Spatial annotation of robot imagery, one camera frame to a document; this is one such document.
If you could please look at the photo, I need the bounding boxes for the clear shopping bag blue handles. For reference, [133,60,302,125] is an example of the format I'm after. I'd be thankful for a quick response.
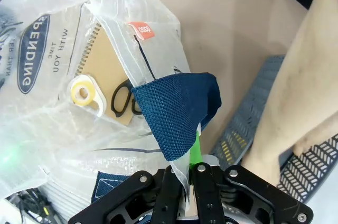
[0,0,222,211]

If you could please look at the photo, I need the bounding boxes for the black scissors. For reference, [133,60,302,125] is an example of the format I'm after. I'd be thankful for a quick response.
[112,79,145,118]

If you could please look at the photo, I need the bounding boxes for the black cable bundle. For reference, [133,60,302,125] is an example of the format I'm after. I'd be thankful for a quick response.
[5,188,63,224]

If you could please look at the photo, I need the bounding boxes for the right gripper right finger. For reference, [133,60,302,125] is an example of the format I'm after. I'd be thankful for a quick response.
[188,130,310,224]

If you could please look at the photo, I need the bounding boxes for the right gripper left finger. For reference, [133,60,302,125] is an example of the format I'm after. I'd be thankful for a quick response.
[68,167,186,224]

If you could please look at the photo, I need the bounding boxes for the grey plastic basket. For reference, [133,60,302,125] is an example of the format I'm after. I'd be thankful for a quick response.
[276,133,338,205]
[210,54,286,168]

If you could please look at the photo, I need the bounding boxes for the kraft spiral notebook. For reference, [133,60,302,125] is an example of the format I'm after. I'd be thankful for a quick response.
[75,23,145,127]

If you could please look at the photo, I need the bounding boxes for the person right forearm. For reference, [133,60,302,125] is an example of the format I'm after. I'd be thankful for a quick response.
[242,0,338,185]

